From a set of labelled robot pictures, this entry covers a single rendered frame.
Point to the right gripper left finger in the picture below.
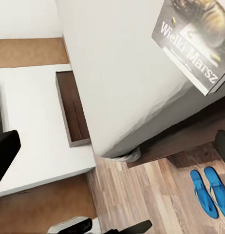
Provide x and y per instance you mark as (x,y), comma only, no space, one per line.
(9,147)

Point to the sliding door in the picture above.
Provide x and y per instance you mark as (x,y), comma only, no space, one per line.
(36,210)
(16,53)

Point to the hardback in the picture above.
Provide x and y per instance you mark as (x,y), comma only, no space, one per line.
(192,34)

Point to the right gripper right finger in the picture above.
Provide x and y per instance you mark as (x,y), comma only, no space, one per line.
(219,143)

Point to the sandal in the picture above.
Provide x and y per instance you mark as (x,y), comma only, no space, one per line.
(206,201)
(217,186)

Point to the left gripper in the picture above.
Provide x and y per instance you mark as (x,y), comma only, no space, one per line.
(139,228)

